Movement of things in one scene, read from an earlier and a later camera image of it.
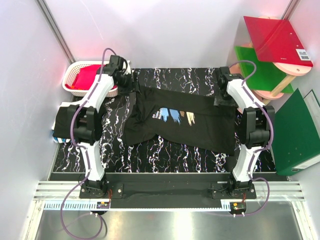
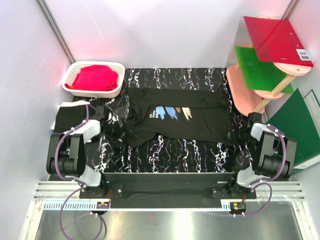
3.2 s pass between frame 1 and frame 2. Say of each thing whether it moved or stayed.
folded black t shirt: stayed
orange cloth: stayed
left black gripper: moved
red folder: stayed
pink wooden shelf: stayed
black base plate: stayed
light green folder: stayed
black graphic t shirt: moved
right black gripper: moved
